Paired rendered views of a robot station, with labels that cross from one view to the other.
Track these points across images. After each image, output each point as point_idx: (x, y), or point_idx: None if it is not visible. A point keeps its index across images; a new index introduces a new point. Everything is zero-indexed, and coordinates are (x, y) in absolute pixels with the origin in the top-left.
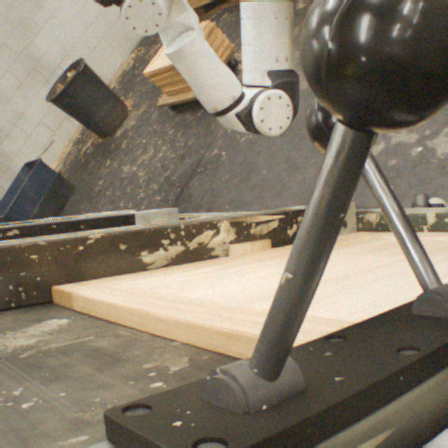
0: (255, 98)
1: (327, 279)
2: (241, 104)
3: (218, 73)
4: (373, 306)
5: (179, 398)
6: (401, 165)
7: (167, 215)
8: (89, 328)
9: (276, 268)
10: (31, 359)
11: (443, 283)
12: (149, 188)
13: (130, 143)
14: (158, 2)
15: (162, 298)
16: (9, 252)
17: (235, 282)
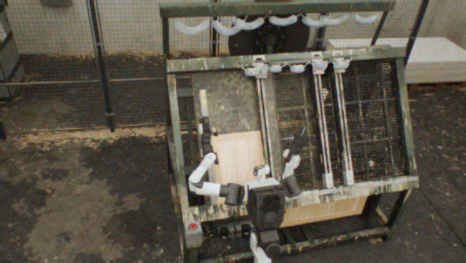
0: (280, 176)
1: (235, 155)
2: (283, 175)
3: (285, 170)
4: (222, 147)
5: (207, 118)
6: None
7: (325, 184)
8: (243, 129)
9: (248, 157)
10: (235, 121)
11: (222, 159)
12: None
13: None
14: (283, 154)
15: (241, 136)
16: (261, 125)
17: (245, 148)
